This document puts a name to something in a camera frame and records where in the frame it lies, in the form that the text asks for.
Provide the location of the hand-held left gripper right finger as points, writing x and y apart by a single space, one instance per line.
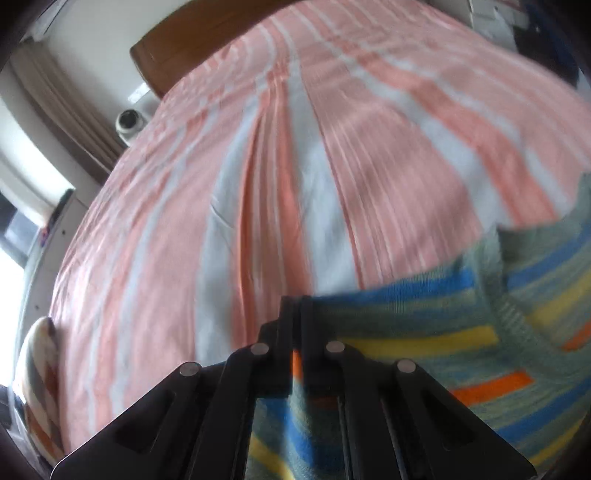
315 364

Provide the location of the black bag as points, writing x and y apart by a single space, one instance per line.
540 41

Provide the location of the white drawer cabinet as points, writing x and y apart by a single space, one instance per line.
55 240

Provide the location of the white wall socket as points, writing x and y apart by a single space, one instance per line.
138 94

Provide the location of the pink white striped bedspread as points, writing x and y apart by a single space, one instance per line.
286 184

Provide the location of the multicolour striped knit sweater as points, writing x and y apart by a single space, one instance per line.
415 332

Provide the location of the brown wooden headboard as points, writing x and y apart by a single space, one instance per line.
184 46

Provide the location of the white security camera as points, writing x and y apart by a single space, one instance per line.
129 123

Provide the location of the beige curtain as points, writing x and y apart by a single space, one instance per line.
64 101

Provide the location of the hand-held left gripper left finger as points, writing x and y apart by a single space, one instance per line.
280 360

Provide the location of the striped pillow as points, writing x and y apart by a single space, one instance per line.
41 383

